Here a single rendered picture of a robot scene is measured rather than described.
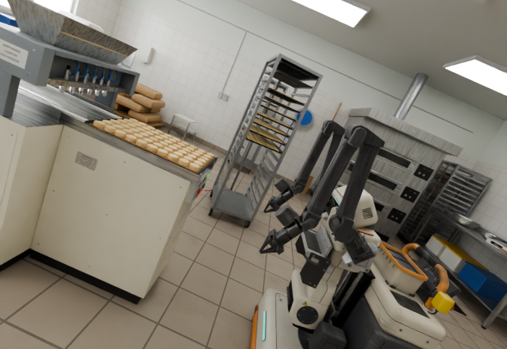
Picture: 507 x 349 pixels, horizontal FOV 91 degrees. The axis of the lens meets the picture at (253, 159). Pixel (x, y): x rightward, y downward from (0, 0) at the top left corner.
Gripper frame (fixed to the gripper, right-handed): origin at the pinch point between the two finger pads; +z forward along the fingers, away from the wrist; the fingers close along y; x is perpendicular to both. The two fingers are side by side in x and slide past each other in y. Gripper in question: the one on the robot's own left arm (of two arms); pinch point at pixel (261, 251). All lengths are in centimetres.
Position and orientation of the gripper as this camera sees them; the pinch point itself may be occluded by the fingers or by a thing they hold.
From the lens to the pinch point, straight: 111.6
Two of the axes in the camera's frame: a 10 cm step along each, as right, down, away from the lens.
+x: 6.2, 7.8, 1.0
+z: -7.8, 6.0, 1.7
